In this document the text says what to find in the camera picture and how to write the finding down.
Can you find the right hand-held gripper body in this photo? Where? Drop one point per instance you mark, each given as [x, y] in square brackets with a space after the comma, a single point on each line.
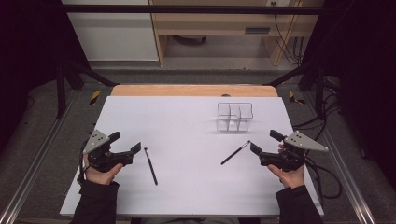
[283, 160]

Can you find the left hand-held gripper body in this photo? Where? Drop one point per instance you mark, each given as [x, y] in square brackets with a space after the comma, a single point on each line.
[107, 158]

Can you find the black pen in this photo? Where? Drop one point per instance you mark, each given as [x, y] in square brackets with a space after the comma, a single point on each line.
[151, 166]

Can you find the clear acrylic organiser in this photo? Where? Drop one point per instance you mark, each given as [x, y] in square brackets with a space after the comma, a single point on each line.
[241, 123]

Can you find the person's left hand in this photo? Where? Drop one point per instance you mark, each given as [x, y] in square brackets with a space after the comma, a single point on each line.
[102, 178]

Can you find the person's right hand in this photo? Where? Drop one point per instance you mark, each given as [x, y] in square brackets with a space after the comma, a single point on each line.
[292, 179]

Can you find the black metal stand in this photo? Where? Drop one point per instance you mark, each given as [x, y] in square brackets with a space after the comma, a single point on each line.
[319, 90]
[60, 90]

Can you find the white cabinet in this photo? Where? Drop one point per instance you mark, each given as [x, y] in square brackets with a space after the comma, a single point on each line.
[115, 34]

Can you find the dark curtain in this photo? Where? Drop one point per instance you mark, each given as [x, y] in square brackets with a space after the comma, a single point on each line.
[28, 62]
[364, 77]

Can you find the grey label on desk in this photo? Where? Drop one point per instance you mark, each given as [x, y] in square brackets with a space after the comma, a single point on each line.
[257, 30]

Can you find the light wooden desk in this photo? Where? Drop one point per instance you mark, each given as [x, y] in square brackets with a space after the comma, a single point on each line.
[218, 23]

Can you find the aluminium rail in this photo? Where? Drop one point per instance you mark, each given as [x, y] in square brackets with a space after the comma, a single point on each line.
[34, 174]
[348, 183]

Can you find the black horizontal frame bar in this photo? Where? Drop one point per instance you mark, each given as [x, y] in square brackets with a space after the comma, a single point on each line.
[186, 9]

